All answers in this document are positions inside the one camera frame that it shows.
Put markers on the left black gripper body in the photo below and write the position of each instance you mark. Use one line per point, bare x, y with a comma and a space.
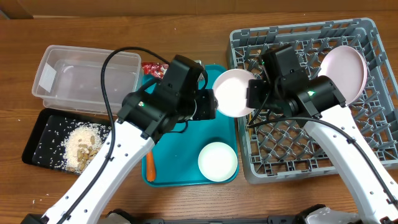
203, 109

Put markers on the red snack wrapper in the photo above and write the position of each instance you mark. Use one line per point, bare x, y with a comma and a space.
157, 70

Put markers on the yellow chopstick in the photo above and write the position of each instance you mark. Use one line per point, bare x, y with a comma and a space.
248, 123

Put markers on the black plastic tray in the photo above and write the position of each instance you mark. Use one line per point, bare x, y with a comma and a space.
46, 145

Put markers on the orange carrot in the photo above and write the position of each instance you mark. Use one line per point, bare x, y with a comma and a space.
150, 167

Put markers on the bowl with food scraps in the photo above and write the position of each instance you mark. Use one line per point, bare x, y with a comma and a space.
230, 90

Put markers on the clear plastic bin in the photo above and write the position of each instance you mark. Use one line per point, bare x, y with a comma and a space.
68, 78

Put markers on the grey dishwasher rack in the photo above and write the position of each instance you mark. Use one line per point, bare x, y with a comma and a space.
281, 151

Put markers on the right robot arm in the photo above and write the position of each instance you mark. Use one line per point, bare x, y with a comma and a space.
320, 106

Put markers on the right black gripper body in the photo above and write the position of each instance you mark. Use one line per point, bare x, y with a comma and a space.
259, 95

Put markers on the teal serving tray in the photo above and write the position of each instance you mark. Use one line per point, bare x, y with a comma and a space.
176, 154

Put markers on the food scraps pile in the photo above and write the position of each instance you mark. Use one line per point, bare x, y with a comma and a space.
80, 146

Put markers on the small white plate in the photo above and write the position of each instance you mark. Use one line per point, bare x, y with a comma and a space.
217, 161

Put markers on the large pink plate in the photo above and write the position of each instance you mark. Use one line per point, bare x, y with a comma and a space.
347, 69

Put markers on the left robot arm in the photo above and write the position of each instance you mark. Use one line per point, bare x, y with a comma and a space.
145, 116

